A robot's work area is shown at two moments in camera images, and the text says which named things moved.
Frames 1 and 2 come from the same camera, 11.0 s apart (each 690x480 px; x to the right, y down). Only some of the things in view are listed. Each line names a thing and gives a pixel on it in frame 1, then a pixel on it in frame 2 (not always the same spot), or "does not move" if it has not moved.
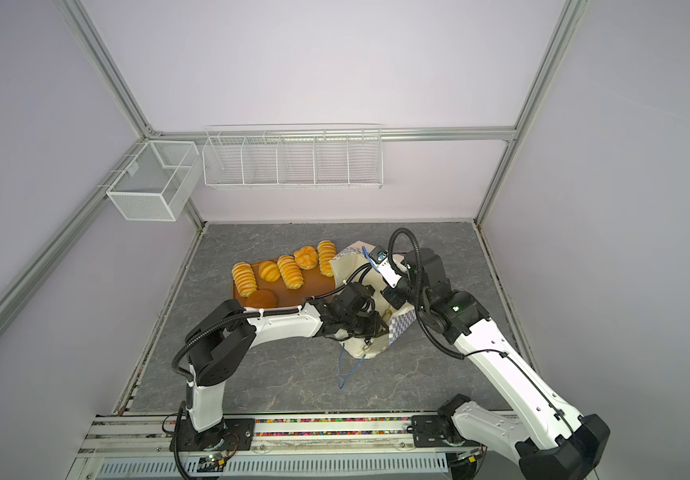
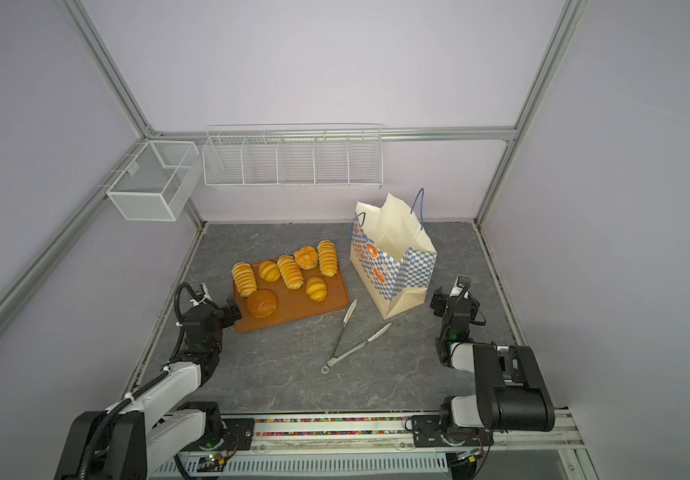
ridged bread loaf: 244,278 does not move
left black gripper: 375,329 → 228,320
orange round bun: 261,299 does not move
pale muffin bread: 306,257 does not move
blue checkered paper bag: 357,313 → 391,254
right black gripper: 393,296 → 441,302
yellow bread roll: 269,271 does not move
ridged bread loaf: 290,272 does not move
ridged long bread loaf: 326,252 does not move
